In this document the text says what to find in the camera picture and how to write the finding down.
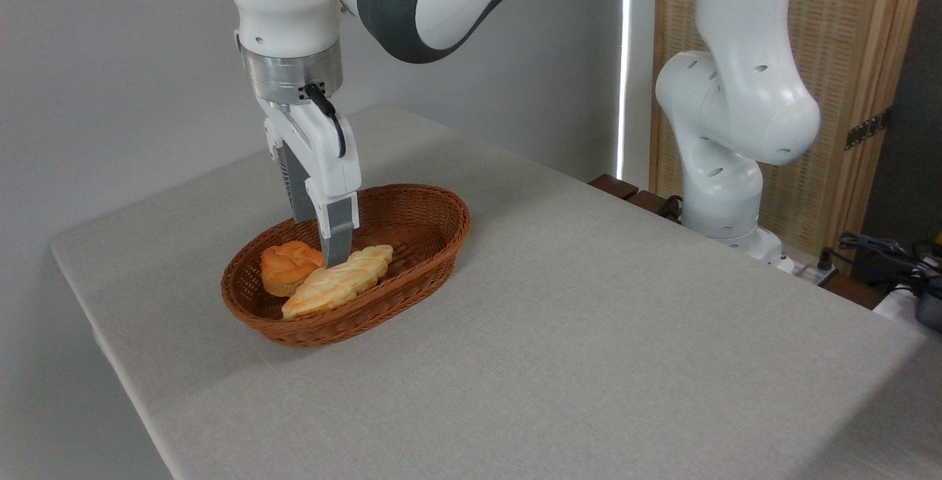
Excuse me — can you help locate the white power strip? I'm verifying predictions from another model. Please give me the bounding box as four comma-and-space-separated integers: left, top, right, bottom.
780, 255, 840, 287

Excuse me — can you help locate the brown wicker oval basket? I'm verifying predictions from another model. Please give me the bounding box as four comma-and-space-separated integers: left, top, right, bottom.
221, 184, 472, 349

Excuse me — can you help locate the grey box device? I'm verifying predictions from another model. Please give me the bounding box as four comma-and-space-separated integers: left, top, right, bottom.
915, 289, 942, 333

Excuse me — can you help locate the black blue cable bundle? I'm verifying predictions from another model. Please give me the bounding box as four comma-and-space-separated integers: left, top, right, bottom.
837, 232, 942, 297

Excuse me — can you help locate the metal screen hinge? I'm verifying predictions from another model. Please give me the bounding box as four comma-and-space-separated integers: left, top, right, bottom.
845, 107, 893, 151

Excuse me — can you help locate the orange round bread bun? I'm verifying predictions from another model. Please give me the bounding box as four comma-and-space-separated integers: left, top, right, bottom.
261, 240, 325, 297

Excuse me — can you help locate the grey tablecloth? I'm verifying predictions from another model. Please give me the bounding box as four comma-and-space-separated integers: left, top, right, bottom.
50, 106, 942, 480

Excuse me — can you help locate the woven wooden folding screen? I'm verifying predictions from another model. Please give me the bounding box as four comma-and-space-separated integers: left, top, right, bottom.
648, 0, 932, 267

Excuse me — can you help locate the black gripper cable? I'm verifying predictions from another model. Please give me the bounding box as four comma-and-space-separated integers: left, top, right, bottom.
300, 82, 347, 159

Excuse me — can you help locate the pale long braided bread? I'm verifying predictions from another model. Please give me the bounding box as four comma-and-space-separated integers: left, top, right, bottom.
281, 244, 394, 321

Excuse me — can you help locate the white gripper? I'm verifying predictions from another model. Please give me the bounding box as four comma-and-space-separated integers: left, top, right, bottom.
256, 97, 362, 269

